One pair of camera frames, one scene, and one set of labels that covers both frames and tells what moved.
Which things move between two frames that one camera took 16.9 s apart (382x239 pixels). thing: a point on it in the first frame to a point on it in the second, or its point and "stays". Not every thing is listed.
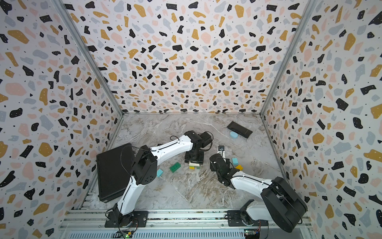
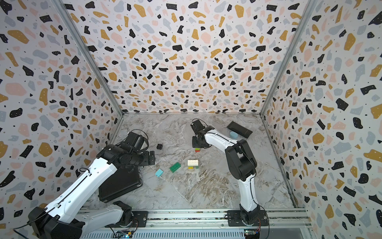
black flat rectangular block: [239, 129] stays
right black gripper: [211, 167] to [193, 145]
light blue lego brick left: [159, 173] stays
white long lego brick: [193, 164] stays
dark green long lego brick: [175, 167] stays
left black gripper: [201, 161] to [147, 161]
